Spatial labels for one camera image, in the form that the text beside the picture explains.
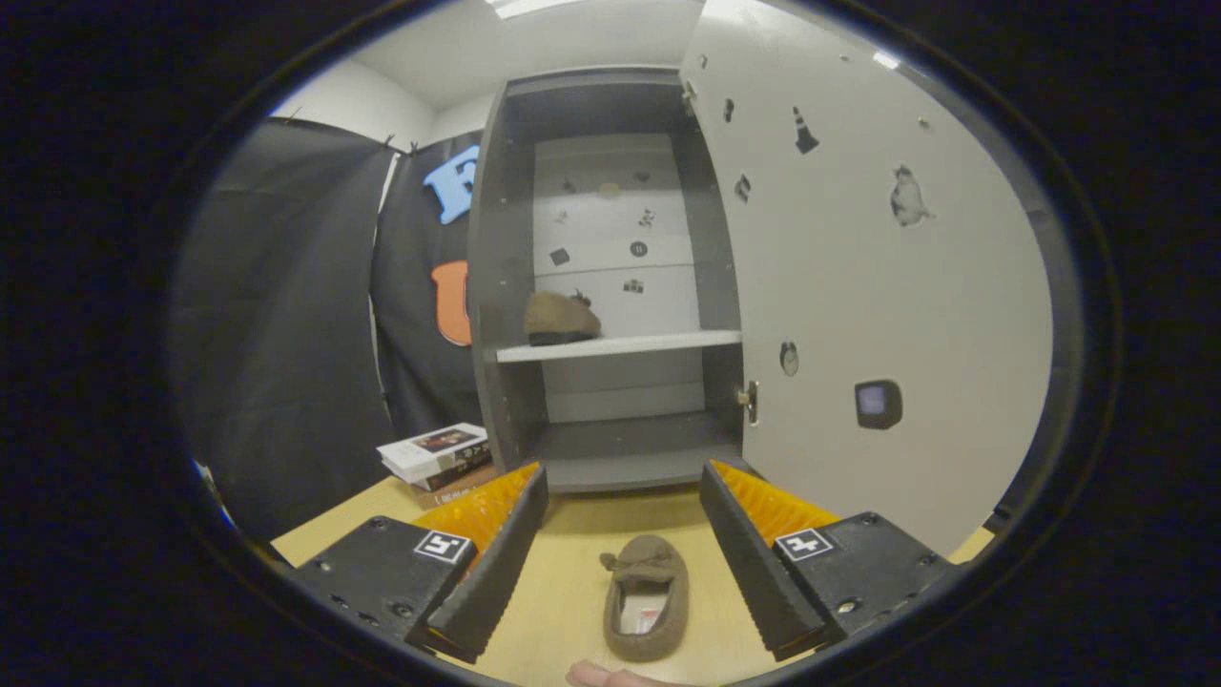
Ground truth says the light grey shoe cabinet door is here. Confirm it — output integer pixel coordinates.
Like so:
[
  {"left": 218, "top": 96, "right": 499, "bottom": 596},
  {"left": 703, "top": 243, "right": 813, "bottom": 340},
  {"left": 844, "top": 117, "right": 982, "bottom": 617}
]
[{"left": 679, "top": 0, "right": 1084, "bottom": 559}]

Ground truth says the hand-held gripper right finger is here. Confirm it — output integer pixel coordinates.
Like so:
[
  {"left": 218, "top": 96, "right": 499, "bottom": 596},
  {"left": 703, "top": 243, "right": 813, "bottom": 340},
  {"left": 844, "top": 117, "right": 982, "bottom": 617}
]
[{"left": 699, "top": 460, "right": 955, "bottom": 662}]

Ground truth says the black backdrop cloth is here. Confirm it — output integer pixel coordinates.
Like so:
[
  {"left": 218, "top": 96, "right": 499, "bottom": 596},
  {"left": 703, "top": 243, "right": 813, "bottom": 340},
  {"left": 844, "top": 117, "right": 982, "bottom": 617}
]
[{"left": 167, "top": 119, "right": 487, "bottom": 545}]

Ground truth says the stack of books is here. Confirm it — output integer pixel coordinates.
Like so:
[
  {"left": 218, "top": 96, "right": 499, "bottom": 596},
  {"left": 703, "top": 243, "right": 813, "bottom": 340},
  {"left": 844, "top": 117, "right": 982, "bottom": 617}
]
[{"left": 377, "top": 423, "right": 499, "bottom": 510}]

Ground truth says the brown fuzzy slipper shoe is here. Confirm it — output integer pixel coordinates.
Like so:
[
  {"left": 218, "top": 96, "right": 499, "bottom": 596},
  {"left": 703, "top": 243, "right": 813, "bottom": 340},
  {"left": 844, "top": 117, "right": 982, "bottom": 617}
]
[
  {"left": 599, "top": 534, "right": 690, "bottom": 663},
  {"left": 524, "top": 290, "right": 603, "bottom": 346}
]

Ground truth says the dark grey shoe cabinet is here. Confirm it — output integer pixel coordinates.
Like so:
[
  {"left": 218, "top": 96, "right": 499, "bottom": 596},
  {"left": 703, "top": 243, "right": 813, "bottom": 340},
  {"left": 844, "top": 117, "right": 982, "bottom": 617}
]
[{"left": 467, "top": 65, "right": 755, "bottom": 494}]

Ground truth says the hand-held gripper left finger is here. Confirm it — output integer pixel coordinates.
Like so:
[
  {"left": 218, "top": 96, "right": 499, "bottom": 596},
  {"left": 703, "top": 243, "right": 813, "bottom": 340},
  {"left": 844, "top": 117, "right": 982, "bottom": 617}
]
[{"left": 286, "top": 463, "right": 550, "bottom": 664}]

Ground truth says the long ceiling light panel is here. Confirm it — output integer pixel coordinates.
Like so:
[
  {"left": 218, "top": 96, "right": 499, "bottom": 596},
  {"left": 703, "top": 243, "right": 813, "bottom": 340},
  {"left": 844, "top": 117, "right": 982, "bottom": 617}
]
[{"left": 486, "top": 0, "right": 583, "bottom": 20}]

